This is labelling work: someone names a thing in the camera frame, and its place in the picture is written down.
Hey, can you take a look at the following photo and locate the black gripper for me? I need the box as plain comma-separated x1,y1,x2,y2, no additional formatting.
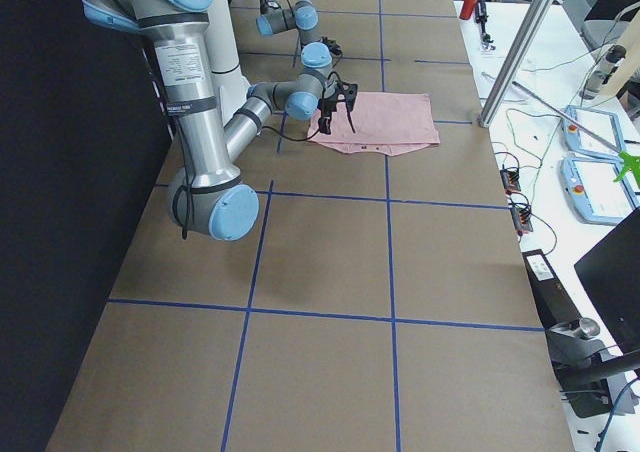
317,79,343,135

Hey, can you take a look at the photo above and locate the pink Snoopy t-shirt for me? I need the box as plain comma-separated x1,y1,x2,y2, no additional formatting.
308,92,440,156

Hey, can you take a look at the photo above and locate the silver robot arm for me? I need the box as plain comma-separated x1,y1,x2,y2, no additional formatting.
256,0,330,49
82,0,357,241

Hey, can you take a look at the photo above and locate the orange terminal block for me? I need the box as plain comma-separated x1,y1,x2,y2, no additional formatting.
500,168,521,194

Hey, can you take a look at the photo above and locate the upper teach pendant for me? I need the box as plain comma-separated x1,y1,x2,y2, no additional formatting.
562,105,626,159

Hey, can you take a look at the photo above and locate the teach pendant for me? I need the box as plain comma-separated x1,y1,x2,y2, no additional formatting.
562,105,626,159
560,155,639,226

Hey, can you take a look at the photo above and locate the lower teach pendant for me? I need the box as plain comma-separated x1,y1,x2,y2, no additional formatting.
560,155,639,226

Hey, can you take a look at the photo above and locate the black box with label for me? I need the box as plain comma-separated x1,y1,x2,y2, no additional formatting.
522,249,581,329

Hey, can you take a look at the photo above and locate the green plastic clip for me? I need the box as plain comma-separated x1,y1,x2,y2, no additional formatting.
614,151,640,185

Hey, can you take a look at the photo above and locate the black monitor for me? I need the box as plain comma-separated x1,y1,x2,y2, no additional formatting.
574,210,640,352

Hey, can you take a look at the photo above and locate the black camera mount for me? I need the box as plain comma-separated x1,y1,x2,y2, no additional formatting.
335,74,359,112
322,37,343,57

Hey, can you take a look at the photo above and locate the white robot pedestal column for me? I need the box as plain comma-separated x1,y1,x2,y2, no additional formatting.
203,0,271,155

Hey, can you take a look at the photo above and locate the aluminium frame post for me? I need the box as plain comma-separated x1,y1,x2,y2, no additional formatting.
478,0,554,128

